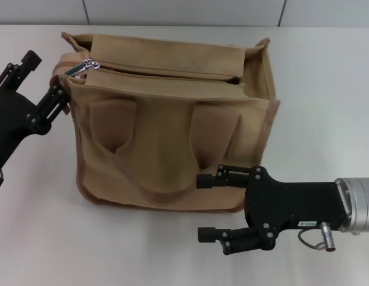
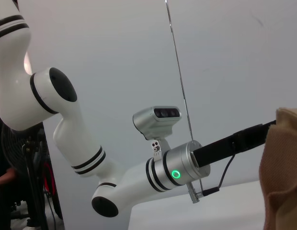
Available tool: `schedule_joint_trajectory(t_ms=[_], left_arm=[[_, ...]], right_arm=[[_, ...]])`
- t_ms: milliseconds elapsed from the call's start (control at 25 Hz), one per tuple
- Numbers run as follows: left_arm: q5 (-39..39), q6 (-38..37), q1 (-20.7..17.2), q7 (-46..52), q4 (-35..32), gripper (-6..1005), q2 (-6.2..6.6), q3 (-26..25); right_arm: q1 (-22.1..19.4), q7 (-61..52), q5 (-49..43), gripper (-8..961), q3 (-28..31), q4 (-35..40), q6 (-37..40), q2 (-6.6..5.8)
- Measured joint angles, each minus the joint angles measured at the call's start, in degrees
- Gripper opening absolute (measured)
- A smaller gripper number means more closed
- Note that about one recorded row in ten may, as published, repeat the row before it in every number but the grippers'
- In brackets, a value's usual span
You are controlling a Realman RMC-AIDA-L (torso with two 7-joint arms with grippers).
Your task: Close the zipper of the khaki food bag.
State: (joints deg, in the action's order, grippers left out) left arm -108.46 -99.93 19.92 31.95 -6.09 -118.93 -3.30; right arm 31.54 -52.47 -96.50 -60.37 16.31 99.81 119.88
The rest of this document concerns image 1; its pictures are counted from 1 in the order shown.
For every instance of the khaki canvas food bag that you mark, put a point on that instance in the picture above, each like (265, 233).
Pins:
(160, 134)

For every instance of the silver metal zipper pull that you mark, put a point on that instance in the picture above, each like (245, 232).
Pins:
(83, 67)

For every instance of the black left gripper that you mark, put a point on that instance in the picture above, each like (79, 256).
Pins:
(9, 125)

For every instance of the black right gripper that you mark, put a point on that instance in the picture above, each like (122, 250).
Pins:
(291, 205)

